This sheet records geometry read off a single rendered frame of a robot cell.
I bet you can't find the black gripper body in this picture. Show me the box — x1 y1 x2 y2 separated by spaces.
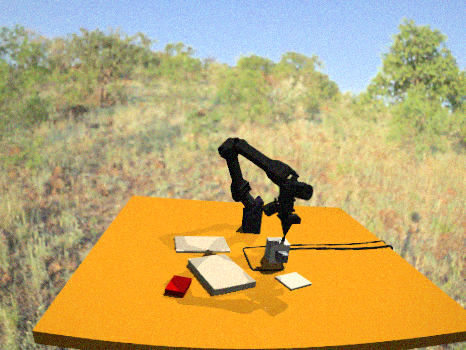
278 195 302 225

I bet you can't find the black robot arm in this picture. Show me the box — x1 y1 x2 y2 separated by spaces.
218 137 313 217

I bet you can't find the red rectangular block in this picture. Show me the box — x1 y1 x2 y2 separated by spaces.
165 275 192 297

